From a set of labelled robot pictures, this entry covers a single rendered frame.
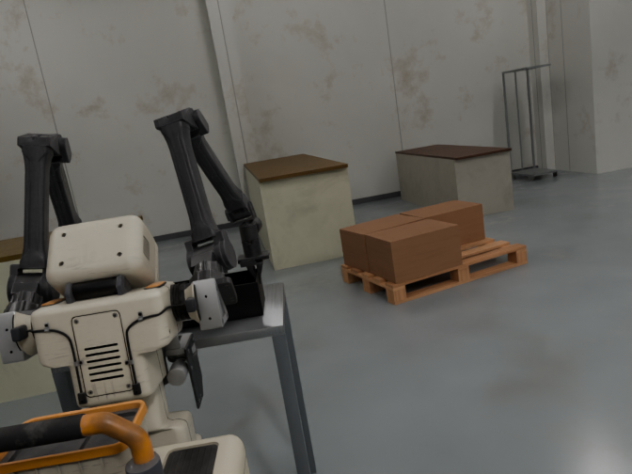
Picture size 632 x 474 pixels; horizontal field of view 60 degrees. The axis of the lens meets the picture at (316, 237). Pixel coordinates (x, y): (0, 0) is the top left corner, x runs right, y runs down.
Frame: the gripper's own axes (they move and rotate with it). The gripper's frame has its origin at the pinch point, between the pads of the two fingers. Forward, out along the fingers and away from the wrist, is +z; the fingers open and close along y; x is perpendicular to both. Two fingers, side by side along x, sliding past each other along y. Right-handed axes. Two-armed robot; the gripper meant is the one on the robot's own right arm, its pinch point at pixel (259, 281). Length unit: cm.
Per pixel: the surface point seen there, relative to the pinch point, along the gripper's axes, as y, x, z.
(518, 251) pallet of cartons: -183, -231, 84
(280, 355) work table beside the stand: -4.0, 20.1, 18.0
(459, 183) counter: -202, -424, 58
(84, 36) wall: 219, -611, -192
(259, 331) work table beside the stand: 1.0, 19.9, 9.4
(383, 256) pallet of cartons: -73, -206, 60
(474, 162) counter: -222, -426, 38
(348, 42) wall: -134, -652, -132
